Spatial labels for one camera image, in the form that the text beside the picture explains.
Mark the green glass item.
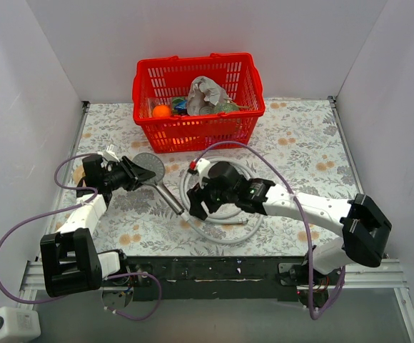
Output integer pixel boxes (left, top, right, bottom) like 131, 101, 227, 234
211, 101, 250, 114

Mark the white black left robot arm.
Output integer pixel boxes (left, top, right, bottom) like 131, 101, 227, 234
40, 154, 156, 298

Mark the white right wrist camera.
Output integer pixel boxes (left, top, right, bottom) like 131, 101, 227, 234
188, 158, 213, 184

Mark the white shower hose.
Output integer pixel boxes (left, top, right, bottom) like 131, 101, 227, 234
179, 155, 265, 244

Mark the grey shower head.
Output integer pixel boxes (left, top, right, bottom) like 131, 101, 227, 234
132, 152, 184, 215

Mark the white box with knob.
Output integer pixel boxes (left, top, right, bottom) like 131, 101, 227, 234
0, 307, 41, 343

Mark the floral patterned mat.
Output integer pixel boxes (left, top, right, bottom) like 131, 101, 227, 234
54, 99, 379, 257

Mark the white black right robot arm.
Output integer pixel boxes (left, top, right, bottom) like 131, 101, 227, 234
133, 153, 392, 284

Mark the orange ball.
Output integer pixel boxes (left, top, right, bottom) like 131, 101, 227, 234
152, 104, 172, 118

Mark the red plastic basket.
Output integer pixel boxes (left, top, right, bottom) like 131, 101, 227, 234
132, 52, 266, 153

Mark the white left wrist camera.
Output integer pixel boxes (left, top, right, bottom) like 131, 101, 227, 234
97, 144, 120, 162

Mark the aluminium frame rail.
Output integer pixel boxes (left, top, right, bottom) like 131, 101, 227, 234
20, 259, 408, 292

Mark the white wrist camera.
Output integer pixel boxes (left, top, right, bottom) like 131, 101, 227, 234
188, 158, 213, 184
97, 144, 120, 162

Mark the colourful small toy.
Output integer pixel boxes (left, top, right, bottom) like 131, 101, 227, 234
171, 96, 188, 116

